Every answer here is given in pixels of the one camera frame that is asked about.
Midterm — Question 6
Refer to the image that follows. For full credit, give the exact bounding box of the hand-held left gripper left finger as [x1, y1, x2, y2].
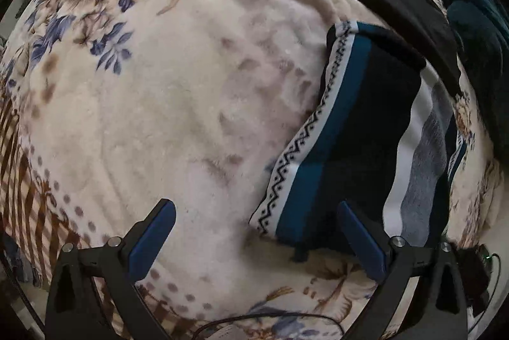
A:
[45, 199, 177, 340]

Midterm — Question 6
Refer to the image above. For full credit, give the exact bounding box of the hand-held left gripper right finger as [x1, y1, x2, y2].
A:
[337, 201, 468, 340]

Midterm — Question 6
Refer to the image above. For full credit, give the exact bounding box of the navy teal white patterned sweater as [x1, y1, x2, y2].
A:
[248, 21, 468, 263]

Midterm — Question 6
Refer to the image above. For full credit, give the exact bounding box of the floral fleece blanket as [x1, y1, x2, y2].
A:
[0, 0, 502, 340]

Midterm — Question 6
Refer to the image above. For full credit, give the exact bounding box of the black folded cloth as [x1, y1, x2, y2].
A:
[353, 0, 462, 96]

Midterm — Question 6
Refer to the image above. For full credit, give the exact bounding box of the dark teal fleece blanket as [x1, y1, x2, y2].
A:
[419, 0, 509, 150]

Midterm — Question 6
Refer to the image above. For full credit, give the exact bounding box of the black cable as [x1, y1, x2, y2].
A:
[193, 313, 345, 340]

